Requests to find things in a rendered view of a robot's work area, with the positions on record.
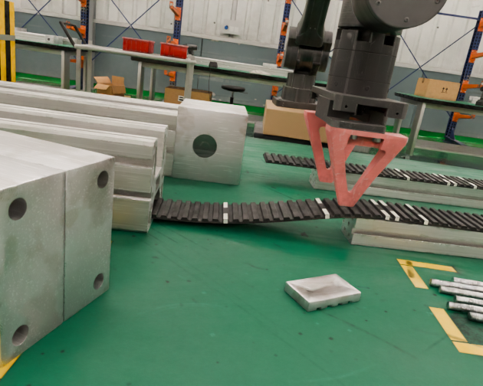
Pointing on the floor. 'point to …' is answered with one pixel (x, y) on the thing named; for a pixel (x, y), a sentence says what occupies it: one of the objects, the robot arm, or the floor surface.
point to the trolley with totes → (133, 47)
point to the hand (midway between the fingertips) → (336, 184)
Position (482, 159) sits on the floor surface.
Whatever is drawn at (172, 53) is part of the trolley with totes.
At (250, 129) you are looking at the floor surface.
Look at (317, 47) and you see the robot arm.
